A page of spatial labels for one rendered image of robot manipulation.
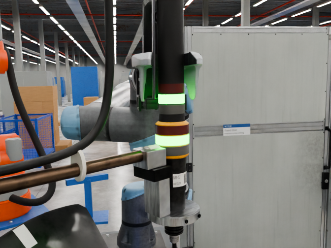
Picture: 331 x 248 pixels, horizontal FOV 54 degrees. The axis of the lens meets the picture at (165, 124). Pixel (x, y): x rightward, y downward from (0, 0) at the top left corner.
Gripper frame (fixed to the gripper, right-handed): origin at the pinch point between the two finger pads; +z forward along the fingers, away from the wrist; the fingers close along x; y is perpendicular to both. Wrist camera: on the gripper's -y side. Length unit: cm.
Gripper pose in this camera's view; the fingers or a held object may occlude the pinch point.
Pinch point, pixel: (172, 55)
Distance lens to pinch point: 38.9
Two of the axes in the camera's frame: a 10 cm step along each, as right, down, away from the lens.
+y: 0.2, 9.9, 1.3
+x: -9.9, 0.4, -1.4
